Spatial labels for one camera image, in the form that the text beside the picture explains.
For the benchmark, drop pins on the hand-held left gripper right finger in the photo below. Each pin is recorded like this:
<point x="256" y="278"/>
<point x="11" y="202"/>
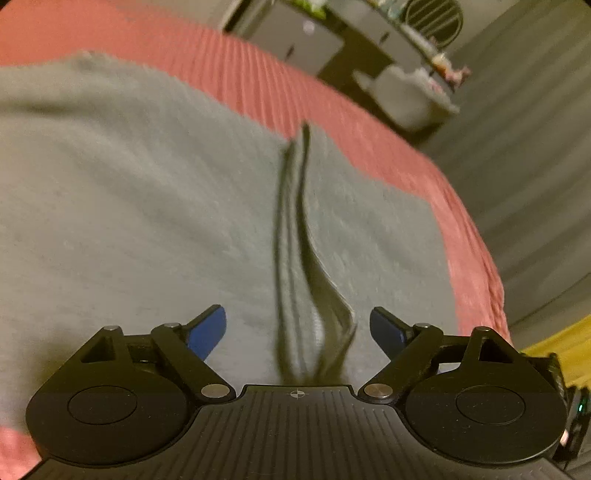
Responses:
<point x="385" y="330"/>

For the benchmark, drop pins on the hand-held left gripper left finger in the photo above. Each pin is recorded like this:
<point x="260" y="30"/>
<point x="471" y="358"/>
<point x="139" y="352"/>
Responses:
<point x="210" y="330"/>

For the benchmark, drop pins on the grey knitted sweater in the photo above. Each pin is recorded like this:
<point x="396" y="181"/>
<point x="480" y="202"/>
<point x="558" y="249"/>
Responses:
<point x="138" y="207"/>

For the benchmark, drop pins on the yellow cloth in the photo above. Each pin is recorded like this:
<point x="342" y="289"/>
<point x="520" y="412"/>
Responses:
<point x="572" y="341"/>

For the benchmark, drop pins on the white chair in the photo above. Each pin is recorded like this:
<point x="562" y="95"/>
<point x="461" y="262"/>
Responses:
<point x="408" y="99"/>

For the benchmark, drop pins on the red ribbed bedspread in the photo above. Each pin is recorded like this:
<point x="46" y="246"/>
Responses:
<point x="277" y="78"/>

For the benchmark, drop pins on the dark desk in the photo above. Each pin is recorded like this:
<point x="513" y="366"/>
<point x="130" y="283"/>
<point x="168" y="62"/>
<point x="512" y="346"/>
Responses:
<point x="364" y="50"/>

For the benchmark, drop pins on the grey drawer cabinet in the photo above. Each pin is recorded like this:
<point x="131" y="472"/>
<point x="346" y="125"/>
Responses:
<point x="295" y="39"/>

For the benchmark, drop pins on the round black mirror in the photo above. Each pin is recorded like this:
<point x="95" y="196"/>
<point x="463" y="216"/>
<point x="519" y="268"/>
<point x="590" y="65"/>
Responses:
<point x="431" y="21"/>

